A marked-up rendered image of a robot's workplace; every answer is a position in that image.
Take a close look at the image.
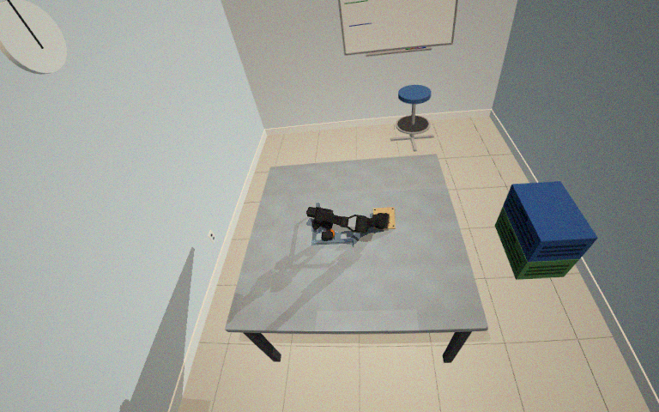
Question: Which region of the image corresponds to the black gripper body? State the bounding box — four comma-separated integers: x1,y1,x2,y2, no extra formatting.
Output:
322,222,333,240

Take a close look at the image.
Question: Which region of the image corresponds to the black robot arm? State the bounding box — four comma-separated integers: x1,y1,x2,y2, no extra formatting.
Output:
306,207,390,233

